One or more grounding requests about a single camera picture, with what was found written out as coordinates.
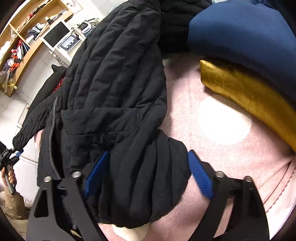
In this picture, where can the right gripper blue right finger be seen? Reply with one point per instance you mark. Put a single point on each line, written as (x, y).
(248, 219)

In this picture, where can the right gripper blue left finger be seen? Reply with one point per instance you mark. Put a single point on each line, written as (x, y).
(60, 210)

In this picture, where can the black quilted coat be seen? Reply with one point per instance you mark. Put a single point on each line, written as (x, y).
(112, 103)

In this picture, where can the person's left hand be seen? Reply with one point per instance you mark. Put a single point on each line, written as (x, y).
(11, 175)

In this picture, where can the folded black garment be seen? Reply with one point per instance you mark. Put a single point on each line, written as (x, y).
(48, 87)

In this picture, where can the pink polka dot bedsheet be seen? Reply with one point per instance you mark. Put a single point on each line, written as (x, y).
(227, 137)

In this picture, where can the folded red patterned garment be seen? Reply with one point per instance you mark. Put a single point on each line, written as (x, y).
(58, 85)

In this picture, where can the folded golden yellow garment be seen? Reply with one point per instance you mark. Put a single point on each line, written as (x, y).
(253, 93)

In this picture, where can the white medical cart machine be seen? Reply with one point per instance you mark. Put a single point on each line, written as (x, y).
(63, 41)

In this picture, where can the folded navy blue garment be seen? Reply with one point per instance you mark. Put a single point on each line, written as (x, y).
(251, 34)

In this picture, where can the wooden wall shelf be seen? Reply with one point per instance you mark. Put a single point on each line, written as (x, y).
(21, 38)

